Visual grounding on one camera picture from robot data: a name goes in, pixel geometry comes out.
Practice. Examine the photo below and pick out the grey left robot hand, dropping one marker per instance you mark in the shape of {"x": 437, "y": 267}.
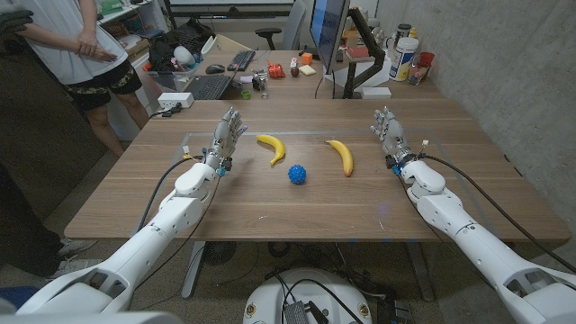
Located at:
{"x": 222, "y": 141}

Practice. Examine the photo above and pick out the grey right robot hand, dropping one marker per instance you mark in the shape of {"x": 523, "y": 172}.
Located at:
{"x": 393, "y": 137}

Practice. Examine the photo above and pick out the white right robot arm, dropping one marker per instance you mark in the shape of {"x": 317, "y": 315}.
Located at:
{"x": 477, "y": 243}

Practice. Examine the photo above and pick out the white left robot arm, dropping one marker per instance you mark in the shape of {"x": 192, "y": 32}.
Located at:
{"x": 148, "y": 243}

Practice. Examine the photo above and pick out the blue spiky stress ball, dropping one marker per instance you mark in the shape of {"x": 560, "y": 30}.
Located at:
{"x": 297, "y": 174}

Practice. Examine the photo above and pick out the white flat box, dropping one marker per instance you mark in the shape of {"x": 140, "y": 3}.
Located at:
{"x": 375, "y": 92}

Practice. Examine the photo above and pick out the small green cup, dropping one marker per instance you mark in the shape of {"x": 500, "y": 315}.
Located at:
{"x": 245, "y": 95}

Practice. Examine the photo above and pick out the long yellow banana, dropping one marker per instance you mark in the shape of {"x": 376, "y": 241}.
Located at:
{"x": 345, "y": 157}

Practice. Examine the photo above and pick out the strongly curved yellow banana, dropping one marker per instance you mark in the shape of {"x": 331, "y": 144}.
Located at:
{"x": 278, "y": 145}

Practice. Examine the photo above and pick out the black keyboard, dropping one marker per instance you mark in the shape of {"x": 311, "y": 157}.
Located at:
{"x": 242, "y": 60}
{"x": 209, "y": 86}

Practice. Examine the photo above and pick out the clear drinking glass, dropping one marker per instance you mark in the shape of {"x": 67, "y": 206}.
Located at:
{"x": 263, "y": 89}

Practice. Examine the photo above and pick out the dark computer mouse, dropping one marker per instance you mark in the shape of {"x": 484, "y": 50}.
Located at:
{"x": 215, "y": 69}

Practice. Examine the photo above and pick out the white canister blue label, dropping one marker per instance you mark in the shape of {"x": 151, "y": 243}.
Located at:
{"x": 402, "y": 58}

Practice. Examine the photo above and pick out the clear plastic bin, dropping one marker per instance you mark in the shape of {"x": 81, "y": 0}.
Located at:
{"x": 168, "y": 80}

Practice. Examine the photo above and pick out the red cup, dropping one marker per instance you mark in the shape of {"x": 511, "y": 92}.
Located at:
{"x": 426, "y": 58}

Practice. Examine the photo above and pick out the orange plastic toy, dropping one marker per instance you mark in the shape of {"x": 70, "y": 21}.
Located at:
{"x": 276, "y": 70}

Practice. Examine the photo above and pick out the red book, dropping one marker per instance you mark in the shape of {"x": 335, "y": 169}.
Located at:
{"x": 357, "y": 52}

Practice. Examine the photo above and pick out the dark red egg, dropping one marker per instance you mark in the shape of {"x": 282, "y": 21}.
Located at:
{"x": 294, "y": 71}

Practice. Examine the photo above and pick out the jar with black lid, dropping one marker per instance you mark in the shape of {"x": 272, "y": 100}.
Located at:
{"x": 403, "y": 30}

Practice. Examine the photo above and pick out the pale yellow sponge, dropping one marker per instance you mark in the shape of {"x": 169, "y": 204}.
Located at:
{"x": 308, "y": 70}

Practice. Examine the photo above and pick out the black bag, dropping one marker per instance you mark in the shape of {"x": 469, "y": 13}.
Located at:
{"x": 189, "y": 36}

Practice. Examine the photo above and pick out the orange cube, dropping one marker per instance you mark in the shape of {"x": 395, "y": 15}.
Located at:
{"x": 307, "y": 58}

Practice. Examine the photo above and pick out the black computer monitor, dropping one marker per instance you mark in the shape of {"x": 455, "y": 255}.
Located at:
{"x": 328, "y": 27}

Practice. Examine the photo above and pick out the grey table leg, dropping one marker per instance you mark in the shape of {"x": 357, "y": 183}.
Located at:
{"x": 419, "y": 270}
{"x": 193, "y": 270}

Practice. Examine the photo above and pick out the grey office chair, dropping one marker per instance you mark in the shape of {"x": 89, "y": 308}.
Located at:
{"x": 292, "y": 22}

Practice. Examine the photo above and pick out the white shelf unit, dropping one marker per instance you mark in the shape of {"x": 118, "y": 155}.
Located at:
{"x": 135, "y": 18}

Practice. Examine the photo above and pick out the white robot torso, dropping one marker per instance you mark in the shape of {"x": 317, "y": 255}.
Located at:
{"x": 270, "y": 301}

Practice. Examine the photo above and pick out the person in white t-shirt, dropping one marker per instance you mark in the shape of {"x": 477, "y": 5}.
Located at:
{"x": 67, "y": 45}

